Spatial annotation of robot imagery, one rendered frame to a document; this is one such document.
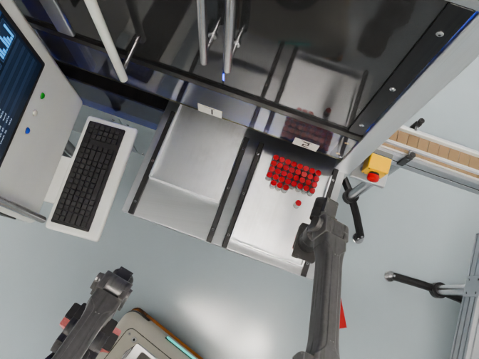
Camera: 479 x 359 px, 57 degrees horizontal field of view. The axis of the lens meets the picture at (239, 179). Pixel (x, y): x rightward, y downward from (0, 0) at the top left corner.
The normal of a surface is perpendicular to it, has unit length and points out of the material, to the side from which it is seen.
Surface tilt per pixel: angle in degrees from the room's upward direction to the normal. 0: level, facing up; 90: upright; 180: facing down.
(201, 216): 0
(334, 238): 34
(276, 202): 0
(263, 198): 0
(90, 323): 41
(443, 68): 90
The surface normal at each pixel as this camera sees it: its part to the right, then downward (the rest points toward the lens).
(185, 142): 0.05, -0.25
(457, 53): -0.33, 0.91
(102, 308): 0.46, -0.67
